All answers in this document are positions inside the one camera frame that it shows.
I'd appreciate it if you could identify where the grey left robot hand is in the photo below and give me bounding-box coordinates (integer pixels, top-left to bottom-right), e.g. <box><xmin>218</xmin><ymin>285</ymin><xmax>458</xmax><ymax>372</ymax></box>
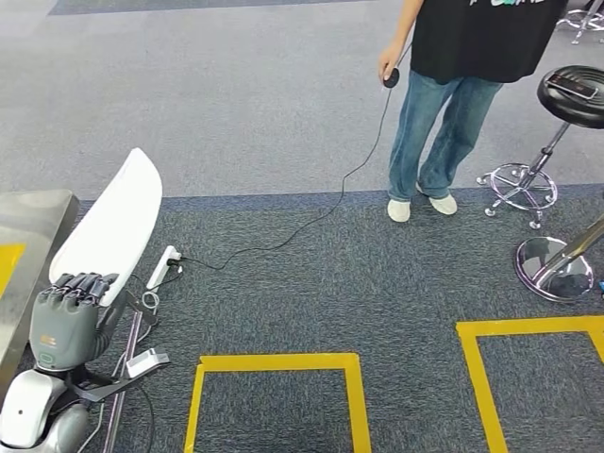
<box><xmin>29</xmin><ymin>272</ymin><xmax>128</xmax><ymax>373</ymax></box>

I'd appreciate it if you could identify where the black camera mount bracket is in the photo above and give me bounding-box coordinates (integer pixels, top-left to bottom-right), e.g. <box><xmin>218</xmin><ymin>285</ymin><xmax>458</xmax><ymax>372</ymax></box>
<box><xmin>65</xmin><ymin>367</ymin><xmax>143</xmax><ymax>405</ymax></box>

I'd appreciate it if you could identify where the black stool with chrome base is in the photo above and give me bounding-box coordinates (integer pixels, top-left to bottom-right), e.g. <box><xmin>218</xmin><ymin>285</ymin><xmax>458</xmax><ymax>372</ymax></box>
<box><xmin>476</xmin><ymin>65</ymin><xmax>604</xmax><ymax>230</ymax></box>

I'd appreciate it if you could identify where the black controller cable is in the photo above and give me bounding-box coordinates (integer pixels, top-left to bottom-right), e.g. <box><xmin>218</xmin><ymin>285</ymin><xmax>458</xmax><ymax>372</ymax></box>
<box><xmin>178</xmin><ymin>84</ymin><xmax>393</xmax><ymax>273</ymax></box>

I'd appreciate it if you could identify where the person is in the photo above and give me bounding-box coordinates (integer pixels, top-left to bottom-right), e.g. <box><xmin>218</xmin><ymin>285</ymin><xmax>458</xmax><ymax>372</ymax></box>
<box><xmin>377</xmin><ymin>0</ymin><xmax>570</xmax><ymax>225</ymax></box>

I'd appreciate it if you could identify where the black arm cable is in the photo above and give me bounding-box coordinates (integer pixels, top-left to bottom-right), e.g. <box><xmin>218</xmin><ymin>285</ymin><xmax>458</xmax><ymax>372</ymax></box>
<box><xmin>137</xmin><ymin>384</ymin><xmax>156</xmax><ymax>453</ymax></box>

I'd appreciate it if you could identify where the white power strip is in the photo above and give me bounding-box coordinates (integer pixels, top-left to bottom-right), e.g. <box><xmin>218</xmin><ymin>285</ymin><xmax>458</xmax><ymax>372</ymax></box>
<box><xmin>146</xmin><ymin>245</ymin><xmax>183</xmax><ymax>292</ymax></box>

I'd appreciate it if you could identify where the white curved plastic part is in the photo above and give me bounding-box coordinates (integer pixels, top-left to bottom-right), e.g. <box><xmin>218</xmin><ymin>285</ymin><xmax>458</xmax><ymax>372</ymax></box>
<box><xmin>48</xmin><ymin>147</ymin><xmax>164</xmax><ymax>308</ymax></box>

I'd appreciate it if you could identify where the chrome star stool base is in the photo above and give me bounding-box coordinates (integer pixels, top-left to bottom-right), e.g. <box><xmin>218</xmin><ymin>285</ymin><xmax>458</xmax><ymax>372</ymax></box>
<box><xmin>556</xmin><ymin>0</ymin><xmax>604</xmax><ymax>46</ymax></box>

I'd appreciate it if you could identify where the person's hand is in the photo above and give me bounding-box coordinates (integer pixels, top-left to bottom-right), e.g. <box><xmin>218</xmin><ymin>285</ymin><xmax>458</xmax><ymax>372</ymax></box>
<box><xmin>377</xmin><ymin>39</ymin><xmax>403</xmax><ymax>84</ymax></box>

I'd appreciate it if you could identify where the chrome barrier stanchion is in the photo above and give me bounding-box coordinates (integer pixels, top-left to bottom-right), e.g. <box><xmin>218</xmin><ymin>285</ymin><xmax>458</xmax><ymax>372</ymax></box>
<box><xmin>513</xmin><ymin>212</ymin><xmax>604</xmax><ymax>306</ymax></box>

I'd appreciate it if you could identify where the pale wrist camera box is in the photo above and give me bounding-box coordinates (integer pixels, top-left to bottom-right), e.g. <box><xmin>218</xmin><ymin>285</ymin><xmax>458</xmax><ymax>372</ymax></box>
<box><xmin>126</xmin><ymin>347</ymin><xmax>171</xmax><ymax>379</ymax></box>

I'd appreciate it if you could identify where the black smartphone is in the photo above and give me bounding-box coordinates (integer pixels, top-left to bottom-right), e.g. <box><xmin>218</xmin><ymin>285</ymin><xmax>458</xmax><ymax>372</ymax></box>
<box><xmin>545</xmin><ymin>70</ymin><xmax>600</xmax><ymax>101</ymax></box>

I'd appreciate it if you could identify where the metal support bar frame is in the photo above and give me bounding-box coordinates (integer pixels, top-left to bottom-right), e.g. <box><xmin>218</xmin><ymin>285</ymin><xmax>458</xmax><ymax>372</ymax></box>
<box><xmin>103</xmin><ymin>290</ymin><xmax>160</xmax><ymax>453</ymax></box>

